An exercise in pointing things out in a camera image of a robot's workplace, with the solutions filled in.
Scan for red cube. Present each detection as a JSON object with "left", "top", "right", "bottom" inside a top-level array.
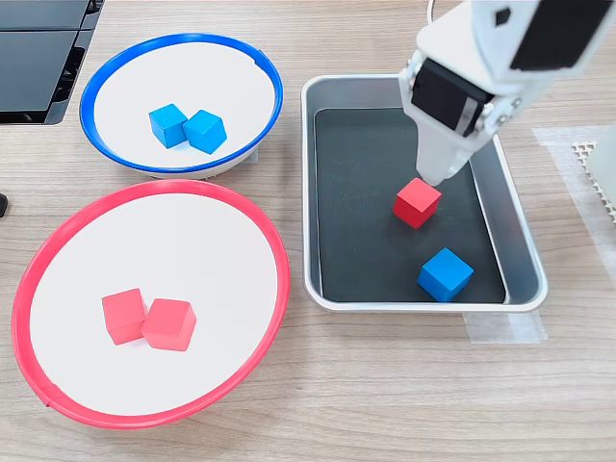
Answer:
[
  {"left": 141, "top": 297, "right": 197, "bottom": 352},
  {"left": 101, "top": 288, "right": 148, "bottom": 347},
  {"left": 392, "top": 176, "right": 443, "bottom": 230}
]

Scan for blue cube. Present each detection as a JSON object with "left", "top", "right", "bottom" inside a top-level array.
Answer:
[
  {"left": 416, "top": 247, "right": 475, "bottom": 303},
  {"left": 148, "top": 103, "right": 189, "bottom": 149},
  {"left": 182, "top": 109, "right": 228, "bottom": 156}
]

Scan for black tray mat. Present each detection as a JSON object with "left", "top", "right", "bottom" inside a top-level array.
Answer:
[{"left": 313, "top": 108, "right": 507, "bottom": 304}]

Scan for steel tray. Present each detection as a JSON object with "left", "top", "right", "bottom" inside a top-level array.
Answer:
[{"left": 301, "top": 74, "right": 550, "bottom": 314}]

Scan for pale perforated plate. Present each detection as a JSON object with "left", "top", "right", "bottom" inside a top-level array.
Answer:
[{"left": 572, "top": 140, "right": 616, "bottom": 225}]

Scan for clear tape strip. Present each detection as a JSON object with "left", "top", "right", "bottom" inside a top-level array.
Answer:
[{"left": 462, "top": 311, "right": 549, "bottom": 345}]

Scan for blue-rimmed white plate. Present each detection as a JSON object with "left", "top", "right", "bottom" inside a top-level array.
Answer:
[{"left": 79, "top": 32, "right": 285, "bottom": 180}]

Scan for red-rimmed white plate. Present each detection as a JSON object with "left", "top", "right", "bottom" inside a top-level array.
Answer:
[{"left": 11, "top": 179, "right": 292, "bottom": 430}]

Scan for black device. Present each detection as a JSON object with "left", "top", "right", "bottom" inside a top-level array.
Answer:
[{"left": 0, "top": 0, "right": 105, "bottom": 126}]

